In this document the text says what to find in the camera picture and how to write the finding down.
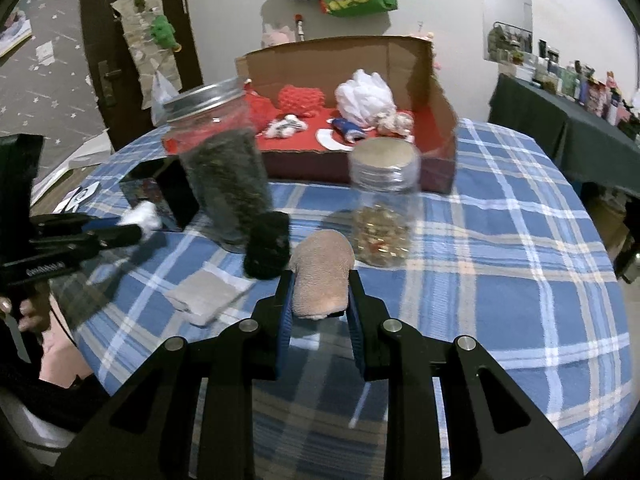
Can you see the small glass jar gold contents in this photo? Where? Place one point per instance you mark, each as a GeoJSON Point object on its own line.
{"type": "Point", "coordinates": [382, 210]}

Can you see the dark green covered table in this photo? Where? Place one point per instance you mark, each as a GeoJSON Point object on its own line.
{"type": "Point", "coordinates": [550, 125]}

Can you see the grey cloth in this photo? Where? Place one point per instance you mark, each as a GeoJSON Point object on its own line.
{"type": "Point", "coordinates": [207, 290]}

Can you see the blue plaid blanket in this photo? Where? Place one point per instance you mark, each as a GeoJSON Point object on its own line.
{"type": "Point", "coordinates": [500, 260]}

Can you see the green plush toy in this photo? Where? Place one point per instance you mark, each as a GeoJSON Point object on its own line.
{"type": "Point", "coordinates": [164, 32]}

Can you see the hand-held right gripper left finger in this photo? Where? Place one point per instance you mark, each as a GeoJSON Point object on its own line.
{"type": "Point", "coordinates": [285, 320]}

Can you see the tan cloth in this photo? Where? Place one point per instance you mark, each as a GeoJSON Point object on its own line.
{"type": "Point", "coordinates": [322, 270]}

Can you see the pink pig plush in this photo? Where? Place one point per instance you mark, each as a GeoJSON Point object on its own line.
{"type": "Point", "coordinates": [277, 36]}

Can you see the white plastic bag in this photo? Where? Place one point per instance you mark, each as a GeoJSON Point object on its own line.
{"type": "Point", "coordinates": [162, 90]}

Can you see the white bath pouf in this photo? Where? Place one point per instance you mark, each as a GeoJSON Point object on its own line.
{"type": "Point", "coordinates": [365, 95]}

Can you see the wall picture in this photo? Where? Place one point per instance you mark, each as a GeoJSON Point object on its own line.
{"type": "Point", "coordinates": [12, 30]}

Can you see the person's left forearm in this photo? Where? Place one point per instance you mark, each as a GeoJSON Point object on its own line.
{"type": "Point", "coordinates": [57, 360]}

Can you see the white cotton ball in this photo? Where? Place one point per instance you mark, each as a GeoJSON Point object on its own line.
{"type": "Point", "coordinates": [142, 216]}

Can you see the red tipped brush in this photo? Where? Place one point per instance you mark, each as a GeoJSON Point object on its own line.
{"type": "Point", "coordinates": [300, 27]}

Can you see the colourful printed box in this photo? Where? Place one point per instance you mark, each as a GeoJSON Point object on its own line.
{"type": "Point", "coordinates": [170, 195]}

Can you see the small fluffy plush toy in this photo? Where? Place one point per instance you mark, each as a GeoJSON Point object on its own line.
{"type": "Point", "coordinates": [395, 122]}

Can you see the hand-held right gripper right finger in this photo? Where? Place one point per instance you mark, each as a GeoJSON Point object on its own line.
{"type": "Point", "coordinates": [357, 330]}

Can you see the white plush with checkered bow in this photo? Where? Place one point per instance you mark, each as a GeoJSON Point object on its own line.
{"type": "Point", "coordinates": [285, 129]}

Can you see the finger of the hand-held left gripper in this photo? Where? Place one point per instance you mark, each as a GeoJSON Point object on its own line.
{"type": "Point", "coordinates": [120, 237]}
{"type": "Point", "coordinates": [97, 223]}

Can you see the beige hanging organizer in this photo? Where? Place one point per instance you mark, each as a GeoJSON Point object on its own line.
{"type": "Point", "coordinates": [145, 55]}

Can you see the large glass jar dark contents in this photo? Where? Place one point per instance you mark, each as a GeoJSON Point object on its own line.
{"type": "Point", "coordinates": [225, 185]}

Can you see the wall mirror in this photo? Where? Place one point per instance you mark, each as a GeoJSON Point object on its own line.
{"type": "Point", "coordinates": [505, 10]}

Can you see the person's left hand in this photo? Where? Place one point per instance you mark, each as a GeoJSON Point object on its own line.
{"type": "Point", "coordinates": [30, 317]}

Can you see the red cardboard box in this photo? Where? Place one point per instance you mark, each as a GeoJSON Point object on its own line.
{"type": "Point", "coordinates": [310, 62]}

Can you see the row of bottles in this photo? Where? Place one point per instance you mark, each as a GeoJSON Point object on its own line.
{"type": "Point", "coordinates": [595, 90]}

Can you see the white electronic device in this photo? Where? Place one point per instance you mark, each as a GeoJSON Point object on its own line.
{"type": "Point", "coordinates": [75, 200]}

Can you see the red mesh sponge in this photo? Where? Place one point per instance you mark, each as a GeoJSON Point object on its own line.
{"type": "Point", "coordinates": [300, 99]}

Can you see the dark brown door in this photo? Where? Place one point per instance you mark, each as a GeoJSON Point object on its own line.
{"type": "Point", "coordinates": [95, 35]}

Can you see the blue sock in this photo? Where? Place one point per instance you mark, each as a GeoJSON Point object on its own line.
{"type": "Point", "coordinates": [347, 129]}

